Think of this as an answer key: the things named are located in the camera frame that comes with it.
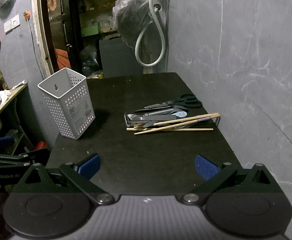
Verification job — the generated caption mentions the wooden chopstick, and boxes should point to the wooden chopstick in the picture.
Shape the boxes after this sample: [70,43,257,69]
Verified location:
[126,128,214,132]
[133,113,220,128]
[134,116,220,135]

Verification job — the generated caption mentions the steel vegetable peeler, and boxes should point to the steel vegetable peeler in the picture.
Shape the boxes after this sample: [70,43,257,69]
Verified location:
[124,114,177,127]

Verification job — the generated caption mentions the white perforated utensil basket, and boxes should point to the white perforated utensil basket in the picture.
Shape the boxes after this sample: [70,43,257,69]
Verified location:
[38,68,95,140]

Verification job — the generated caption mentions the black handled kitchen scissors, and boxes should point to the black handled kitchen scissors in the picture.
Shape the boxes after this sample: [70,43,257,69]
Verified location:
[145,94,202,109]

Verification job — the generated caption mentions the grey cabinet box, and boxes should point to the grey cabinet box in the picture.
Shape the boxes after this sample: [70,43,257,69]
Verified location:
[99,37,143,78]

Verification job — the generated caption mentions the green box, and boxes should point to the green box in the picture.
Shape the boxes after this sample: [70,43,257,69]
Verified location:
[81,24,100,37]

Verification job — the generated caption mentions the plastic bag hanging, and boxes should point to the plastic bag hanging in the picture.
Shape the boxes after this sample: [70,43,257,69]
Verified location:
[112,0,152,46]

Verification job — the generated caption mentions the white wall switch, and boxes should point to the white wall switch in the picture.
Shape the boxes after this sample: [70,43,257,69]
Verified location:
[4,15,20,34]

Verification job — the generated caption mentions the orange wall hook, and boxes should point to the orange wall hook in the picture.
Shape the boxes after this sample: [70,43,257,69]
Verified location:
[23,10,31,21]

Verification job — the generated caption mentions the white flexible hose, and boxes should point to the white flexible hose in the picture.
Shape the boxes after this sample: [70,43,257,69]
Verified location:
[135,0,167,68]

